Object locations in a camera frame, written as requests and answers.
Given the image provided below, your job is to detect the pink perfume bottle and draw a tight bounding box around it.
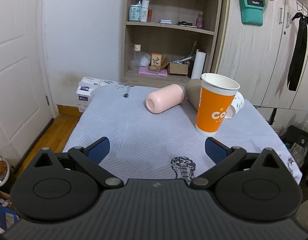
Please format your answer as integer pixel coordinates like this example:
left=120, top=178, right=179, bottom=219
left=196, top=11, right=204, bottom=29

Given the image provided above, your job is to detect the wooden open shelf unit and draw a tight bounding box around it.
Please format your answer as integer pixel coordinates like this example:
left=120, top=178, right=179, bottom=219
left=120, top=0, right=228, bottom=87

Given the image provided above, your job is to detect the teal white wipes canister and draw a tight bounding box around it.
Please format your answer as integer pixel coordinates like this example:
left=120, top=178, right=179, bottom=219
left=129, top=4, right=142, bottom=22

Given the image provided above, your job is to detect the pink tumbler bottle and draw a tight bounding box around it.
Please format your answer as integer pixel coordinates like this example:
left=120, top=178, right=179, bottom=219
left=145, top=84, right=186, bottom=114

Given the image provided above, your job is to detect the pink flat box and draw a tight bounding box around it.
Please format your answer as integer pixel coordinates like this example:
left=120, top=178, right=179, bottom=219
left=138, top=67, right=168, bottom=77

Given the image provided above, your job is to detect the light wood wardrobe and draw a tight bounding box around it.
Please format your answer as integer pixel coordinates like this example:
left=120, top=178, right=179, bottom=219
left=215, top=0, right=308, bottom=131

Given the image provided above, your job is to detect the white paper towel roll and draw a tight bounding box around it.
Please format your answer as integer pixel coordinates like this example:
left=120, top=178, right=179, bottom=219
left=191, top=50, right=206, bottom=79

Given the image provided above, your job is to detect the white tape roll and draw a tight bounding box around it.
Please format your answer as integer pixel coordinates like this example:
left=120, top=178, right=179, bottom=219
left=139, top=54, right=151, bottom=67

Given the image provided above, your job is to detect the orange white paper cup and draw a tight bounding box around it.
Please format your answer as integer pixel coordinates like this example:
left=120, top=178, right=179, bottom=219
left=196, top=73, right=240, bottom=137

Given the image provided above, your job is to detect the clear bottle cream cap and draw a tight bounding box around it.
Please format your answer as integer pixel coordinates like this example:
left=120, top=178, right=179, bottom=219
left=133, top=44, right=142, bottom=69

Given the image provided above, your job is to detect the small cardboard box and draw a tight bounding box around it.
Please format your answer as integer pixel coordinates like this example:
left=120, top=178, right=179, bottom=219
left=161, top=58, right=189, bottom=75

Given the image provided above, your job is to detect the white spray bottle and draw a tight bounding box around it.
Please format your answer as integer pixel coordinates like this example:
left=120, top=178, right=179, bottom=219
left=136, top=0, right=150, bottom=22

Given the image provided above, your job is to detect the brown tumbler bottle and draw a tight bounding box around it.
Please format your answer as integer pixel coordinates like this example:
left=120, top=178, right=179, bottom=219
left=185, top=79, right=202, bottom=110

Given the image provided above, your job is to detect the small red bottle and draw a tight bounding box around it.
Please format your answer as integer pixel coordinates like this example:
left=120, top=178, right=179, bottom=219
left=147, top=9, right=152, bottom=22

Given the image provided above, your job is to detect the floral white paper cup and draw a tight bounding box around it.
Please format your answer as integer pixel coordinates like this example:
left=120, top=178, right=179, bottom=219
left=225, top=91, right=244, bottom=119

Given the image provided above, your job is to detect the white door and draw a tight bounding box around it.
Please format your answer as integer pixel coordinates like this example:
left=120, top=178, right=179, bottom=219
left=0, top=0, right=52, bottom=165

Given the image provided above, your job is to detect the white tissue pack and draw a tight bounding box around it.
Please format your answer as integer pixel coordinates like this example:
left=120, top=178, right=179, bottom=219
left=76, top=77, right=118, bottom=113

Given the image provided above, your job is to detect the orange floral small box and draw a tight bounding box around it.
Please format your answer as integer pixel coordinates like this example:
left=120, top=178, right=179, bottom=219
left=150, top=53, right=162, bottom=67

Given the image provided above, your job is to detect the teal hanging pouch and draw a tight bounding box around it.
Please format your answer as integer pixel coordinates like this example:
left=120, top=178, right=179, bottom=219
left=239, top=0, right=266, bottom=26

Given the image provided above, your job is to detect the black hanging ribbon tie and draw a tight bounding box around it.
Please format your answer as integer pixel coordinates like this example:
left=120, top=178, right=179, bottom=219
left=287, top=12, right=308, bottom=91

